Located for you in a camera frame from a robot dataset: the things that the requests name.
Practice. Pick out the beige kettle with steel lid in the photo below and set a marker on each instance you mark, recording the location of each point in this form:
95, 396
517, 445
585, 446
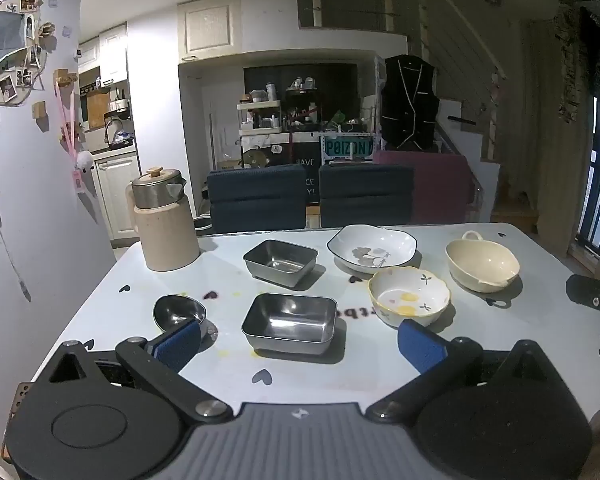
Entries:
165, 235

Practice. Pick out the yellow-rimmed floral bowl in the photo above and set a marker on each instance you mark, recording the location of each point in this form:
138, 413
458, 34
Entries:
405, 290

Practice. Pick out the black lettered board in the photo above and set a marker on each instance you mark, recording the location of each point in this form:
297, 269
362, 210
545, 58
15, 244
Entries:
305, 152

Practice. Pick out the dark blue chair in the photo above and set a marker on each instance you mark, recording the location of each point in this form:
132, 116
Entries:
255, 195
365, 195

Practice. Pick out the white shelf rack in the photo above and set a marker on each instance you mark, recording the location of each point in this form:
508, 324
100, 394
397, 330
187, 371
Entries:
260, 130

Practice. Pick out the rectangular steel bowl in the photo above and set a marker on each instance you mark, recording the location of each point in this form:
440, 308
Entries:
280, 265
290, 325

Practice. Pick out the white kitchen base cabinet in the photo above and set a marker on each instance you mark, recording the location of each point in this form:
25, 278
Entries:
117, 195

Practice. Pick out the teal licence plate sign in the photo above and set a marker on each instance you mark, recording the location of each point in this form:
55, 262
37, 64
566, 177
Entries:
347, 148

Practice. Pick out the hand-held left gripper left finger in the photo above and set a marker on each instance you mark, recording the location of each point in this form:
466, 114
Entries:
180, 342

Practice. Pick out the photo collage wall decor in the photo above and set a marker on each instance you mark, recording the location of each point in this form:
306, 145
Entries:
15, 55

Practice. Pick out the maroon chair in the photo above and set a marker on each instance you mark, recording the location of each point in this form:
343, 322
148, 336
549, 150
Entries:
440, 185

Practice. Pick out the black vest with white trim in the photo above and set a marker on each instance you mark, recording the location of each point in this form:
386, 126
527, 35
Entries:
410, 105

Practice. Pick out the small round steel bowl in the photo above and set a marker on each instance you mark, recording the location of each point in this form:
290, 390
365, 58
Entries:
175, 310

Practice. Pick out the white kitchen wall cabinet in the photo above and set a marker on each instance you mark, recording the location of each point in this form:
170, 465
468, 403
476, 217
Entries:
114, 52

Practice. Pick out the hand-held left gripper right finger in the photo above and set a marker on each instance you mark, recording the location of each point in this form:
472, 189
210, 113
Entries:
420, 347

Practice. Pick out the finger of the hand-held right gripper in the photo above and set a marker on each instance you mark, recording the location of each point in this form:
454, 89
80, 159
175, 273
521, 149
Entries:
587, 290

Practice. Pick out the white upper cabinet door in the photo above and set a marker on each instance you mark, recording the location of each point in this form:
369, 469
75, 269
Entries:
210, 25

